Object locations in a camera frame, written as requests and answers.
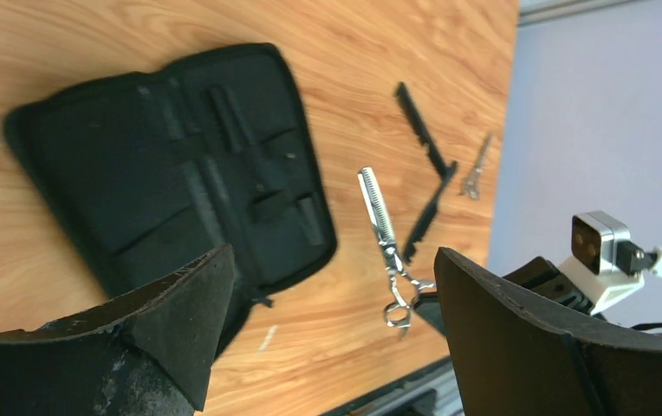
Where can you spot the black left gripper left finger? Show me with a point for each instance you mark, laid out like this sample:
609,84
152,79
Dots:
148,352

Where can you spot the silver thinning scissors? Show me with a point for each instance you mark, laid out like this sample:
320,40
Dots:
398,313

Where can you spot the black folding comb razor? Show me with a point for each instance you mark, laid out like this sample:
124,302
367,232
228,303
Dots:
439,174

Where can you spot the black zip tool case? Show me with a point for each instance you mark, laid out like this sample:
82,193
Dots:
145,172

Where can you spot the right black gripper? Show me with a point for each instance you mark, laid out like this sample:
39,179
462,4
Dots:
539,275

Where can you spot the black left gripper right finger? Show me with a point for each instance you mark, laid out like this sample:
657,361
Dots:
518,353

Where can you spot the small silver scissors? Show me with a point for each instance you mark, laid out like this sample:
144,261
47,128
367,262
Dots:
470,184

